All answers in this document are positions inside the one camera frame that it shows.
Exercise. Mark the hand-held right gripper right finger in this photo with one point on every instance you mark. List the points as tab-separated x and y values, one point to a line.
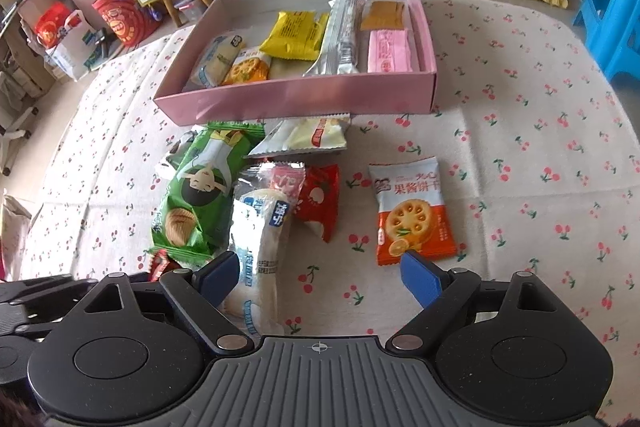
420	277

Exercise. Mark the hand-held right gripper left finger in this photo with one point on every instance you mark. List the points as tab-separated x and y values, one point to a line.
220	272

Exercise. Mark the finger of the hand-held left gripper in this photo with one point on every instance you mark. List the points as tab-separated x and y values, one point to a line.
50	287

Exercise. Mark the white blue bread packet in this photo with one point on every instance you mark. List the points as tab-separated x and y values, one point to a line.
260	247
215	62

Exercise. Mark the red snack packet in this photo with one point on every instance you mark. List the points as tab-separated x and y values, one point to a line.
162	264
315	202

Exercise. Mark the clear-edged snack packet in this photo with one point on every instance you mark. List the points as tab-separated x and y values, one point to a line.
410	217

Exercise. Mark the green chips packet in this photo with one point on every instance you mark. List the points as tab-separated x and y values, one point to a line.
190	187

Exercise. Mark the white silver snack packet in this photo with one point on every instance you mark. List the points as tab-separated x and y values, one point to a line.
310	134

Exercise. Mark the pink cardboard box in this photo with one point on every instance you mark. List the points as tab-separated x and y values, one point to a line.
300	97

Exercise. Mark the yellow orange biscuit packet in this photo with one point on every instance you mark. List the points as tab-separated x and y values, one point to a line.
247	69

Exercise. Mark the pink wafer packet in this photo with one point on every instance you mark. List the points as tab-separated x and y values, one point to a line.
390	52

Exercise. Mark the long silver snack packet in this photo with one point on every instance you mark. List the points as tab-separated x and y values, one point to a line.
340	42

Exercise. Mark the yellow snack packet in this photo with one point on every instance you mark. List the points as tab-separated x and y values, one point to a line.
295	32

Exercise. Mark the brown snack packet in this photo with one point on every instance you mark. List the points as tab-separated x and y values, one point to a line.
382	14

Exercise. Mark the floral fabric cushion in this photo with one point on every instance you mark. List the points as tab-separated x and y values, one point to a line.
15	232

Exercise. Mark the white chair base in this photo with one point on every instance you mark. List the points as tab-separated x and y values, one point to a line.
20	132

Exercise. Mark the cherry print tablecloth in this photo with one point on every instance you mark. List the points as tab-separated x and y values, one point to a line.
525	157

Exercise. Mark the white red shopping bag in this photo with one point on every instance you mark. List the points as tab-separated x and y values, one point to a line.
65	52

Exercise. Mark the clear storage box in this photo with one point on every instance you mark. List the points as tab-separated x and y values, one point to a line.
192	9

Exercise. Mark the blue plastic stool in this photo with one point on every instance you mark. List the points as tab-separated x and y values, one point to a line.
615	7

